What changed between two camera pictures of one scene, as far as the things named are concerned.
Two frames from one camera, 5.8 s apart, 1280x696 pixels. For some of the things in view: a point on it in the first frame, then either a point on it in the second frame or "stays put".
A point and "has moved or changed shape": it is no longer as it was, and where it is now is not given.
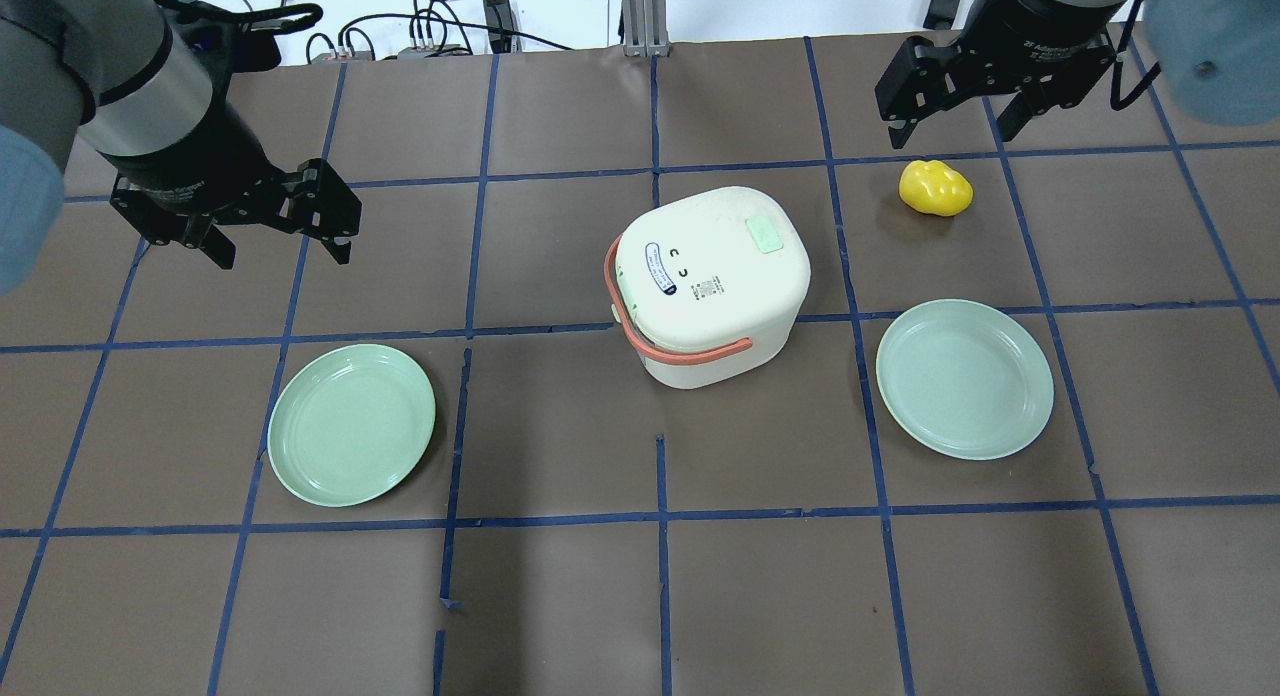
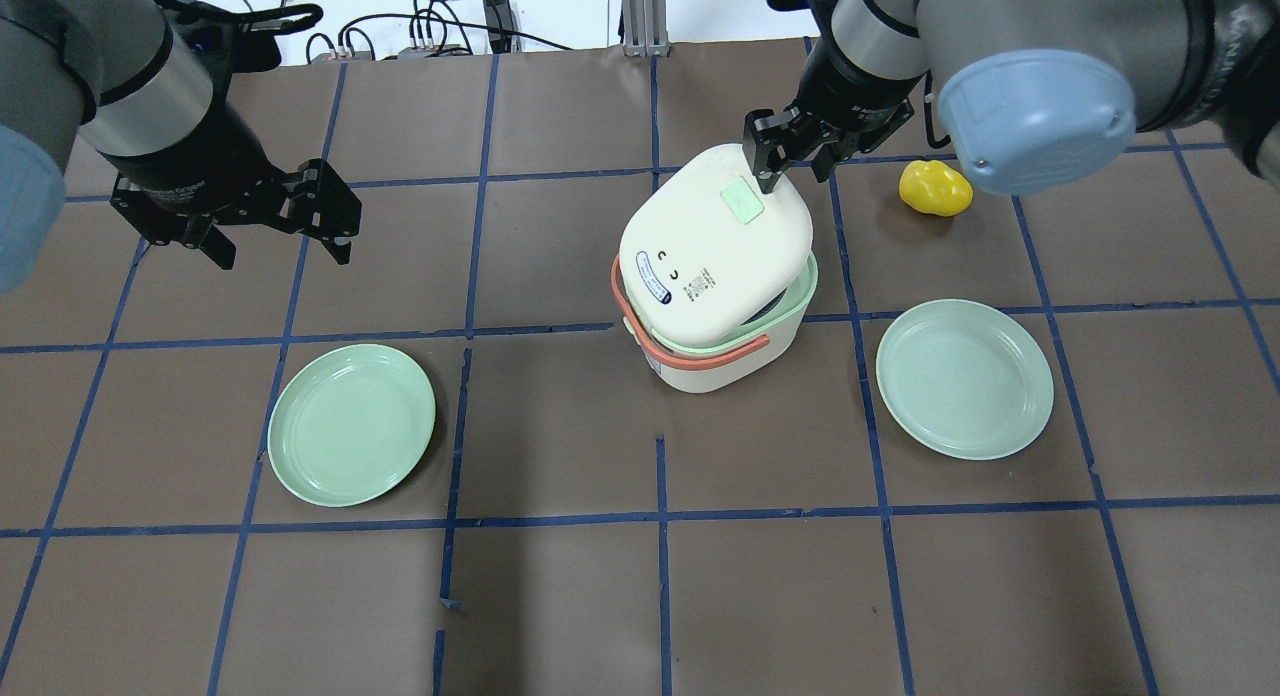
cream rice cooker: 707,285 has moved or changed shape
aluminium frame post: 644,17 stays put
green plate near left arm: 349,423 stays put
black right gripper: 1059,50 → 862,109
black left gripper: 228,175 stays put
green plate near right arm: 966,378 stays put
